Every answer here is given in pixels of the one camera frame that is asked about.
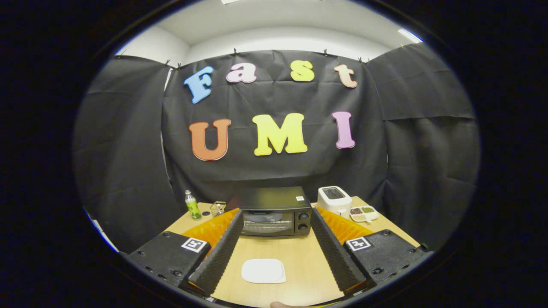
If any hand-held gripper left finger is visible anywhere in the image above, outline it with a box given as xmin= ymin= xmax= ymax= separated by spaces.
xmin=121 ymin=208 xmax=244 ymax=299

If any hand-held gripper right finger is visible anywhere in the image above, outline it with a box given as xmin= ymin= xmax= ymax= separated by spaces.
xmin=309 ymin=206 xmax=434 ymax=296

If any black toaster oven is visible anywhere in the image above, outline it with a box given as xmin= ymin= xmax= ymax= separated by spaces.
xmin=233 ymin=186 xmax=313 ymax=238

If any white pop-up toaster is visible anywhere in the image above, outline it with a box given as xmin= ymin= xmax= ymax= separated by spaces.
xmin=317 ymin=186 xmax=352 ymax=214

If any white rectangular plate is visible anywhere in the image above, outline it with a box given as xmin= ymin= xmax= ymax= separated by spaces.
xmin=241 ymin=258 xmax=286 ymax=284

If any white divided snack dish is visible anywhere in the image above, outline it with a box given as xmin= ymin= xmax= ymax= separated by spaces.
xmin=349 ymin=205 xmax=380 ymax=223

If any green label plastic bottle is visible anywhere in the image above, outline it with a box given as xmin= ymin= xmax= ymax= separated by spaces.
xmin=185 ymin=190 xmax=202 ymax=220

